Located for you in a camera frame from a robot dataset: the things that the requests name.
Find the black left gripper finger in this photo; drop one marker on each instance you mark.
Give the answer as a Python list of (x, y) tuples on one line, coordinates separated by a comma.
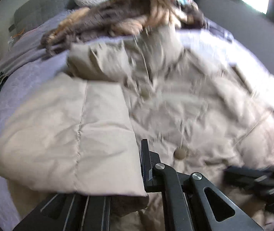
[(148, 161)]

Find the grey quilted headboard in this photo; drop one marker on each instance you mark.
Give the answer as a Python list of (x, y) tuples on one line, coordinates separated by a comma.
[(36, 12)]

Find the brown and cream striped blanket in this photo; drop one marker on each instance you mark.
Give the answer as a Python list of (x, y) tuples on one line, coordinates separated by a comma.
[(121, 17)]

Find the lavender embossed bed cover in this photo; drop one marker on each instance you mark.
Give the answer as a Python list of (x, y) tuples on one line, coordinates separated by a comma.
[(19, 81)]

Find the beige down puffer coat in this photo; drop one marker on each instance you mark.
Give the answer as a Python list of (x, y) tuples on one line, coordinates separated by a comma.
[(151, 105)]

